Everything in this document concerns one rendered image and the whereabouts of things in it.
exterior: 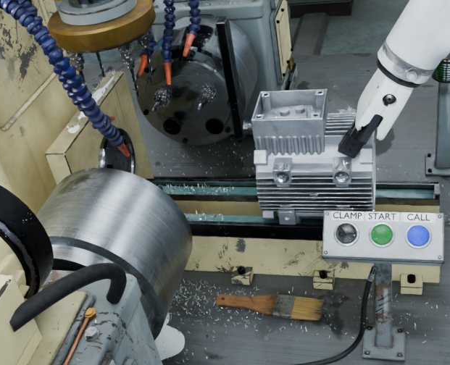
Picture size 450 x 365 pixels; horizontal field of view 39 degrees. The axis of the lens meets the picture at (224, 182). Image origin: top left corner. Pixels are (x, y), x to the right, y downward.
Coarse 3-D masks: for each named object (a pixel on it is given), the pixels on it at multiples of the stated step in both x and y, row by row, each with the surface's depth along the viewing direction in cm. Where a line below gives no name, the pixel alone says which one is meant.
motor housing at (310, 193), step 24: (336, 120) 110; (336, 144) 109; (264, 168) 111; (312, 168) 108; (360, 168) 107; (264, 192) 111; (288, 192) 110; (312, 192) 109; (336, 192) 108; (360, 192) 107; (312, 216) 113
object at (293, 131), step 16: (272, 96) 115; (288, 96) 114; (304, 96) 114; (320, 96) 111; (256, 112) 110; (272, 112) 115; (288, 112) 111; (304, 112) 111; (320, 112) 112; (256, 128) 108; (272, 128) 108; (288, 128) 107; (304, 128) 106; (320, 128) 106; (256, 144) 110; (272, 144) 109; (288, 144) 109; (304, 144) 108; (320, 144) 108
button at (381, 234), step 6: (378, 228) 92; (384, 228) 91; (390, 228) 91; (372, 234) 92; (378, 234) 91; (384, 234) 91; (390, 234) 91; (378, 240) 91; (384, 240) 91; (390, 240) 91
